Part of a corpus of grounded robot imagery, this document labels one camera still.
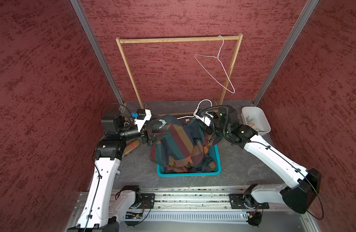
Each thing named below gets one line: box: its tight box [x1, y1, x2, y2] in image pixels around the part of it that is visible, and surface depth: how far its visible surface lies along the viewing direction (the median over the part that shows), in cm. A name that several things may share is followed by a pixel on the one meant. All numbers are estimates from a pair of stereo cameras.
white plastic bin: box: [240, 105, 272, 136], surface depth 111 cm
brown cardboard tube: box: [122, 138, 141, 158], surface depth 92 cm
